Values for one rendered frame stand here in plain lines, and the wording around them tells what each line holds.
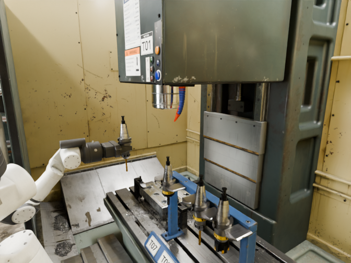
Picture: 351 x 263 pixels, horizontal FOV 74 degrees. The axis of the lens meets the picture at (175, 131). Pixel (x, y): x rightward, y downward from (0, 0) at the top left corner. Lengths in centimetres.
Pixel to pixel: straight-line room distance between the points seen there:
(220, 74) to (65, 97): 139
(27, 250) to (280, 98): 114
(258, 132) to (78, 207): 137
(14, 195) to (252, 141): 115
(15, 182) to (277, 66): 106
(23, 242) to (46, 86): 164
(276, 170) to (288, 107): 34
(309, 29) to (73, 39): 157
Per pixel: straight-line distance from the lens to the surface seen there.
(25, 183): 43
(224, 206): 73
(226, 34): 95
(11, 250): 46
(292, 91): 126
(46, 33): 204
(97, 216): 188
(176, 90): 109
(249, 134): 135
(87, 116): 208
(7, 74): 124
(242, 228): 76
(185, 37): 83
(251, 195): 146
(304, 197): 163
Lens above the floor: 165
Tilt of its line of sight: 13 degrees down
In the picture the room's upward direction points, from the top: straight up
